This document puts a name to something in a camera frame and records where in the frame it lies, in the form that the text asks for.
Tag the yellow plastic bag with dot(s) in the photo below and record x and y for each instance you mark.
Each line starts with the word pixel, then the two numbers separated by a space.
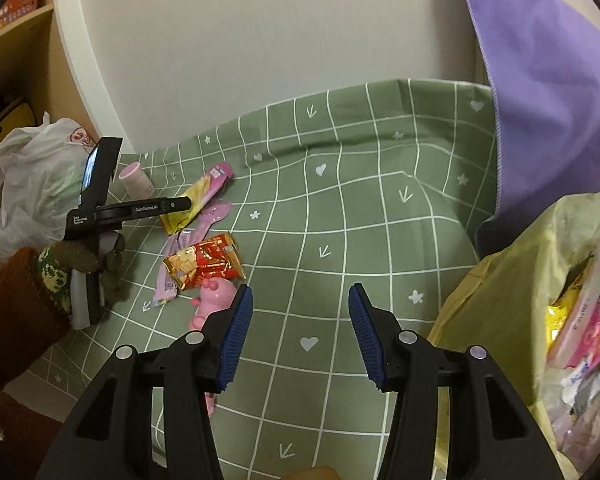
pixel 510 290

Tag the yellow curved object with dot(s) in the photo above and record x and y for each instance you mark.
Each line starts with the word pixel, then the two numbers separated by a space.
pixel 10 122

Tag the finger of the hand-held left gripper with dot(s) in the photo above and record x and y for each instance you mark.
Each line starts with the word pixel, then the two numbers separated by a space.
pixel 165 205

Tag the wooden bookshelf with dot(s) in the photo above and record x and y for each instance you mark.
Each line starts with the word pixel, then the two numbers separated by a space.
pixel 70 85

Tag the pink transparent wrapper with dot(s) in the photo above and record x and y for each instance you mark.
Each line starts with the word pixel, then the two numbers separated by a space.
pixel 215 215

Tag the green checked blanket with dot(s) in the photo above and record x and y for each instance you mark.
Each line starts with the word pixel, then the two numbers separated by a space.
pixel 340 220

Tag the white plastic bag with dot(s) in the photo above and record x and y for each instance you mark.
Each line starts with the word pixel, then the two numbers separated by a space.
pixel 30 175

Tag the pink cup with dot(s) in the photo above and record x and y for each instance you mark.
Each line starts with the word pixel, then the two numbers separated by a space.
pixel 137 180

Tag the pile of colourful wrappers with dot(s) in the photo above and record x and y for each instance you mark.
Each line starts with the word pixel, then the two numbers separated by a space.
pixel 590 320

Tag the purple pillow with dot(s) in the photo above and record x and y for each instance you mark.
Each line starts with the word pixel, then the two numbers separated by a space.
pixel 545 85

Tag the person's left forearm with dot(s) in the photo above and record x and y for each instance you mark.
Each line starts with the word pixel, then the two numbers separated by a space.
pixel 15 310

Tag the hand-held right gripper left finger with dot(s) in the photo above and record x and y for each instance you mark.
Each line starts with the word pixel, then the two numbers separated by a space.
pixel 236 340

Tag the yellow and pink wrapper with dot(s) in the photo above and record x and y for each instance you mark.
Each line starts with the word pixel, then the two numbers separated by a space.
pixel 200 195

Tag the pink plastic toy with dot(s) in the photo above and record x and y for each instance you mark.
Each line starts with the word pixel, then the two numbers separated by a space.
pixel 215 297

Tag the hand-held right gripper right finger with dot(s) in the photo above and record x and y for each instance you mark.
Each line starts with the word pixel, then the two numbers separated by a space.
pixel 366 340

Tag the red and gold snack wrapper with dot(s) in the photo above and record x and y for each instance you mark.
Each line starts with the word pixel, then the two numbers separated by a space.
pixel 205 260

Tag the person's left hand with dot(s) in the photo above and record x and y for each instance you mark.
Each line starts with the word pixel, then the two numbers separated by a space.
pixel 80 255

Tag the dark brown cabinet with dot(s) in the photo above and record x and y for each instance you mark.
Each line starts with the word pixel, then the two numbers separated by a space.
pixel 15 440

